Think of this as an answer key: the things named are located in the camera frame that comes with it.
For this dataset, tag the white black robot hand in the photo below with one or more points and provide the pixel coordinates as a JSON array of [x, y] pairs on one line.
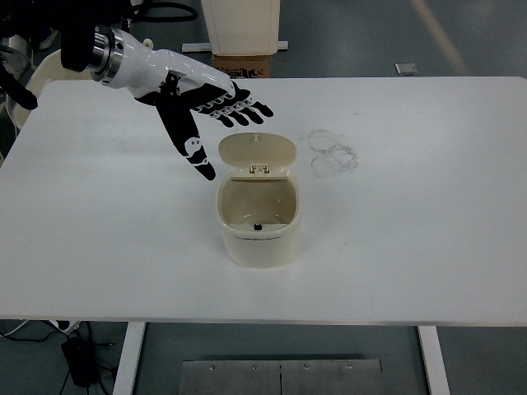
[[164, 68]]

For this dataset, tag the cream lidded trash bin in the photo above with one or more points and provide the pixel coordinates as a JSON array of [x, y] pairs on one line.
[[259, 247]]

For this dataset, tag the white stand base bar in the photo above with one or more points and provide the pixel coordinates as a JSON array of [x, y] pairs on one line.
[[193, 47]]

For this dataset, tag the brown printed cardboard box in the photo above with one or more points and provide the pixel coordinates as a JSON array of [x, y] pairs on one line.
[[241, 66]]

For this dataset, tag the cream plastic crate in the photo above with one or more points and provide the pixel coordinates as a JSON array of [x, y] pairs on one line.
[[45, 70]]

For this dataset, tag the small grey floor plate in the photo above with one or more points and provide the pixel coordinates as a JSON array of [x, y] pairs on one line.
[[406, 68]]

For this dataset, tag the white power strip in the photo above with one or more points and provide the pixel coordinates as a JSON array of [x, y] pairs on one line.
[[68, 326]]

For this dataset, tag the white table leg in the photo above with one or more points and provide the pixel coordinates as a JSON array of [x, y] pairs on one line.
[[128, 358], [434, 362]]

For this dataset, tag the black power adapter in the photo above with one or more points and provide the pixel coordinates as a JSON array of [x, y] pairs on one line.
[[79, 362]]

